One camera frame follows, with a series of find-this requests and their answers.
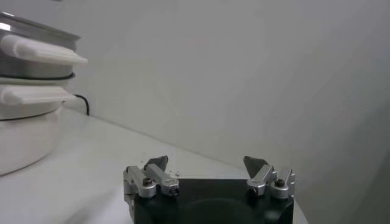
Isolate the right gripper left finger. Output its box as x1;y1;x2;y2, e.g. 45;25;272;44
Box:
123;155;180;199

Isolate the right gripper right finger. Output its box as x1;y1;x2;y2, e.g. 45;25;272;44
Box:
243;156;296;200

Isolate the cream electric cooking pot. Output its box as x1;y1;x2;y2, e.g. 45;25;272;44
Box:
0;75;77;177

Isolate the black pot power cord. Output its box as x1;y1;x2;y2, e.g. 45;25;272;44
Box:
74;94;91;116

